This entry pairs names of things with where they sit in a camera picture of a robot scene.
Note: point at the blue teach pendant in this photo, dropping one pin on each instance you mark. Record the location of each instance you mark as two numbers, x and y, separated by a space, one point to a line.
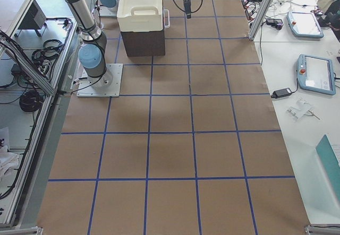
316 74
304 25

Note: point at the black power adapter brick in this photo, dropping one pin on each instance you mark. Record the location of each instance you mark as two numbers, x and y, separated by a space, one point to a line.
281 93

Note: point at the blue teach pendant near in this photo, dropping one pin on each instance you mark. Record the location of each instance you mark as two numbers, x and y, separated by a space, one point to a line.
316 74

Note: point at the aluminium frame post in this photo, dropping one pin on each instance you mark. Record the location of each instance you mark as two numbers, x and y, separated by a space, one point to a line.
259 19

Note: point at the teal folder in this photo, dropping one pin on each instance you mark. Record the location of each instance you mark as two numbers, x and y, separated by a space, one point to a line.
328 161

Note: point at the wooden drawer white handle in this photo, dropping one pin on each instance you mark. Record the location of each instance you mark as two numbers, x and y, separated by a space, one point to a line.
166 15

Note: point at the white plastic tray bin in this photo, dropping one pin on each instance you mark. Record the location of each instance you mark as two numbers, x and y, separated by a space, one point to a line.
140 15

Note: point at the blue teach pendant far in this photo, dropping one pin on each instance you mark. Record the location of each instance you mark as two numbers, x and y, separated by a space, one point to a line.
304 25

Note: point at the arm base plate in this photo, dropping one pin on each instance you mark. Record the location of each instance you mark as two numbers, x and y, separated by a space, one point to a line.
108 86
108 12

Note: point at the dark brown wooden cabinet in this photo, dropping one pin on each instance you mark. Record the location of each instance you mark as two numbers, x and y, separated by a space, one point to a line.
142 44

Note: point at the grey electronics box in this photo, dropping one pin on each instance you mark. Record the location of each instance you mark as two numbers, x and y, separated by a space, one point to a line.
34 19

